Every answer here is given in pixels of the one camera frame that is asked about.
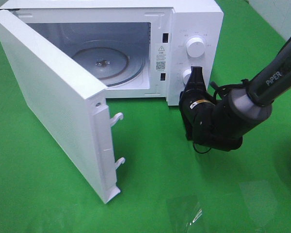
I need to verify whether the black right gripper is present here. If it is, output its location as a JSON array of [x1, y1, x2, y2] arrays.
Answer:
[[179, 66, 215, 126]]

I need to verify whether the white microwave door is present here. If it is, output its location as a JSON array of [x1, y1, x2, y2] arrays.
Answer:
[[0, 10, 125, 203]]

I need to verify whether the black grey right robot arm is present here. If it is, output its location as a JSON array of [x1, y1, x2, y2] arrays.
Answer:
[[179, 37, 291, 151]]

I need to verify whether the upper white microwave knob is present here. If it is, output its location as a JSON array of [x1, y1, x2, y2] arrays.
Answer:
[[186, 36, 206, 58]]

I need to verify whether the white microwave oven body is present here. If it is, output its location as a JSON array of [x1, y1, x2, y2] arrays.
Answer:
[[0, 0, 224, 106]]

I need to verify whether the glass microwave turntable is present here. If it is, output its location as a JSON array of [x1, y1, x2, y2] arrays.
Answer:
[[72, 40, 148, 87]]

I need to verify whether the green table mat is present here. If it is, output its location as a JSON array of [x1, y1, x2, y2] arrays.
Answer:
[[0, 0, 291, 233]]

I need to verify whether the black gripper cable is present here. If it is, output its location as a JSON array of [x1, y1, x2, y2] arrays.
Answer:
[[193, 79, 249, 154]]

